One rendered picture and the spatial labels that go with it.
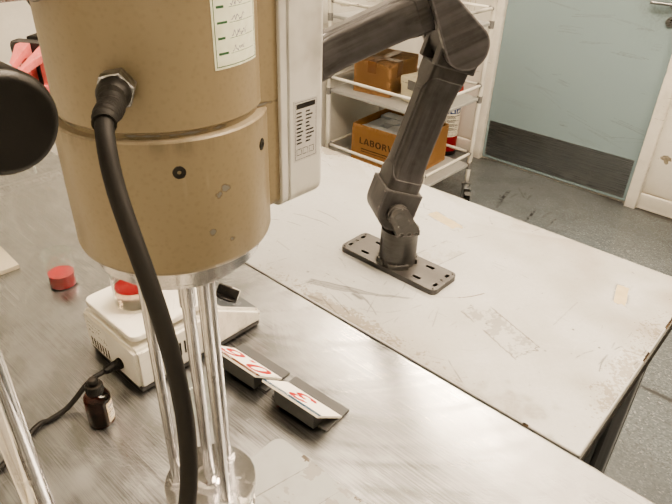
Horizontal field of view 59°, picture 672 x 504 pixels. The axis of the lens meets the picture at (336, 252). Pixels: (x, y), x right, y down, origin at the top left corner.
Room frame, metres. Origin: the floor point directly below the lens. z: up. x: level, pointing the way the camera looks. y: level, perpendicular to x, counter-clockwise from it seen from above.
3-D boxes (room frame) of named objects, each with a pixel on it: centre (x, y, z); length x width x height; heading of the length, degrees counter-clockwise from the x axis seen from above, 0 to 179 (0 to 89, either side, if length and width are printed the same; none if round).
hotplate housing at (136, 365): (0.64, 0.23, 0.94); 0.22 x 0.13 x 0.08; 139
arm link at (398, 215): (0.85, -0.10, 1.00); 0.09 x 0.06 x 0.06; 14
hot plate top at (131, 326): (0.62, 0.24, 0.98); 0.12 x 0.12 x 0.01; 49
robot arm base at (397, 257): (0.86, -0.11, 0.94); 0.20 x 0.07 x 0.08; 49
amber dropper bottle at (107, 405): (0.49, 0.27, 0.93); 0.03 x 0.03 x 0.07
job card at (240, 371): (0.59, 0.11, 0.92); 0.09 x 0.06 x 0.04; 52
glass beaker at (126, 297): (0.61, 0.25, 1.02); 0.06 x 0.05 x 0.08; 149
